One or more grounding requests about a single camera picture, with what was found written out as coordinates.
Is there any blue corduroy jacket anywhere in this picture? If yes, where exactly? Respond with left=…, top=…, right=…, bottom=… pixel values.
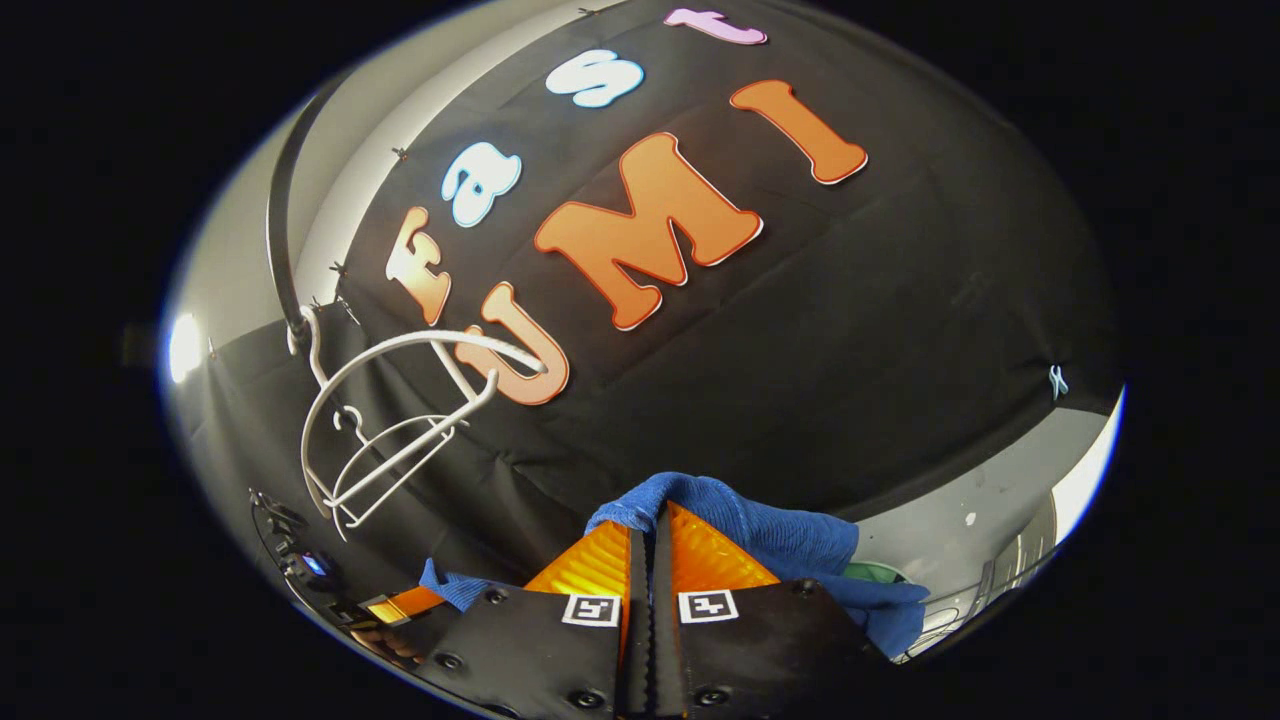
left=420, top=472, right=931, bottom=661

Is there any ceiling light strip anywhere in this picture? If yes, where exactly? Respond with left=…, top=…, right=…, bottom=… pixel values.
left=165, top=312, right=206, bottom=386

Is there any white clothes hanger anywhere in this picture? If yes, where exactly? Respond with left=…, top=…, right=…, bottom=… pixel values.
left=330, top=405, right=471, bottom=526
left=298, top=305, right=549, bottom=541

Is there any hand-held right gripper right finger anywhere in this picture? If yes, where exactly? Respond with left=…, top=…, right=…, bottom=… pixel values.
left=650, top=500, right=896, bottom=720

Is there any black clothes rail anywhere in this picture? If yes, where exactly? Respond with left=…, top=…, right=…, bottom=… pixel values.
left=266, top=95, right=346, bottom=346

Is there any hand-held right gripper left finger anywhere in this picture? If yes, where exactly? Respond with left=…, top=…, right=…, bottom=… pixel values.
left=410, top=520, right=641, bottom=720

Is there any black backdrop cloth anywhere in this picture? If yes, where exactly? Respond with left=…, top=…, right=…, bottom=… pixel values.
left=175, top=0, right=1121, bottom=601

